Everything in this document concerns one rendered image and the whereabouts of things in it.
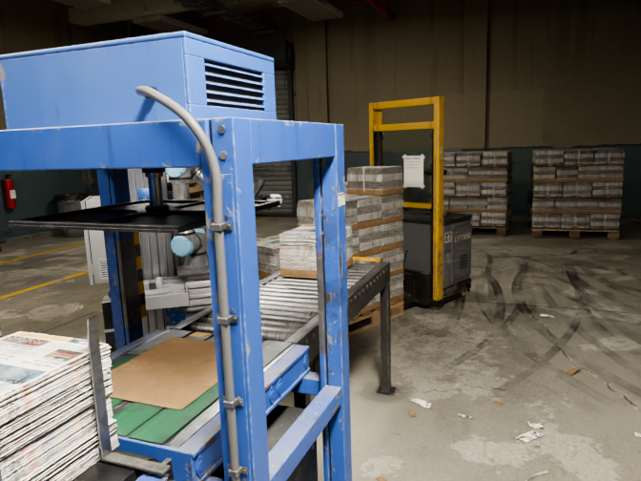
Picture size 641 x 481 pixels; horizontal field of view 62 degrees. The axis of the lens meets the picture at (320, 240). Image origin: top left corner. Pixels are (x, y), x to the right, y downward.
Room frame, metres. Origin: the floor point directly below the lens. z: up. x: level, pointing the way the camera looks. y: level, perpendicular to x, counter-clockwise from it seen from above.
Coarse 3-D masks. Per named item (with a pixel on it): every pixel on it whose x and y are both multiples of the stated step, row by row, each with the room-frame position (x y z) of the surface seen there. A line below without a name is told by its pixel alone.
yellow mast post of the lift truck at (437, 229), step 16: (432, 144) 4.57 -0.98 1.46; (432, 160) 4.57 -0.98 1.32; (432, 176) 4.57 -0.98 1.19; (432, 192) 4.57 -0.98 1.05; (432, 208) 4.57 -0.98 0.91; (432, 224) 4.57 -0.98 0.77; (432, 240) 4.57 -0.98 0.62; (432, 256) 4.56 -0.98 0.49; (432, 272) 4.56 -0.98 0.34; (432, 288) 4.56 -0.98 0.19
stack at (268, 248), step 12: (372, 228) 4.17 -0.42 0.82; (264, 240) 3.70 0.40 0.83; (276, 240) 3.69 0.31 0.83; (360, 240) 4.06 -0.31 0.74; (372, 240) 4.17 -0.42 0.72; (264, 252) 3.50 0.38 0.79; (276, 252) 3.44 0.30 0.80; (264, 264) 3.51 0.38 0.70; (276, 264) 3.44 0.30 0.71; (372, 300) 4.16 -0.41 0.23; (372, 312) 4.18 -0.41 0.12; (348, 324) 3.94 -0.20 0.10; (372, 324) 4.15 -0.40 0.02; (348, 336) 3.94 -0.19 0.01
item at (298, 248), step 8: (288, 232) 2.78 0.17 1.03; (296, 232) 2.78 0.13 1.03; (304, 232) 2.78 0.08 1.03; (312, 232) 2.78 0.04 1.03; (280, 240) 2.74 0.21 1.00; (288, 240) 2.72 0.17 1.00; (296, 240) 2.70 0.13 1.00; (304, 240) 2.68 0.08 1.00; (312, 240) 2.67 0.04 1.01; (280, 248) 2.75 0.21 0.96; (288, 248) 2.73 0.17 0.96; (296, 248) 2.71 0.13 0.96; (304, 248) 2.69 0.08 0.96; (312, 248) 2.67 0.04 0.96; (280, 256) 2.74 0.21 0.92; (288, 256) 2.73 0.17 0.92; (296, 256) 2.71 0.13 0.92; (304, 256) 2.69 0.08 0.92; (312, 256) 2.68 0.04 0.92; (280, 264) 2.75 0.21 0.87; (288, 264) 2.73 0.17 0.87; (296, 264) 2.71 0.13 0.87; (304, 264) 2.69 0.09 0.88; (312, 264) 2.68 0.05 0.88
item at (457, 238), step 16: (416, 224) 4.84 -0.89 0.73; (448, 224) 4.70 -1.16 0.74; (464, 224) 4.91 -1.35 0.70; (416, 240) 4.84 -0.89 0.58; (448, 240) 4.70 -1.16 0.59; (464, 240) 4.90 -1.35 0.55; (416, 256) 4.84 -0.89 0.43; (448, 256) 4.70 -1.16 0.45; (464, 256) 4.90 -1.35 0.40; (448, 272) 4.70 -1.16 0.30; (464, 272) 4.90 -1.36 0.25; (448, 288) 4.69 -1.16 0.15; (464, 288) 4.93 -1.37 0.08
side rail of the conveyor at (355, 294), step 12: (384, 264) 2.96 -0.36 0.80; (372, 276) 2.70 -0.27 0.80; (384, 276) 2.92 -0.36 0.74; (360, 288) 2.48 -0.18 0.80; (372, 288) 2.68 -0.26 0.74; (348, 300) 2.32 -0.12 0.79; (360, 300) 2.48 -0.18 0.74; (348, 312) 2.32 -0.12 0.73; (312, 324) 1.97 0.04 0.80; (300, 336) 1.85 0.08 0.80; (312, 336) 1.92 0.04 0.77; (312, 348) 1.91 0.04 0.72
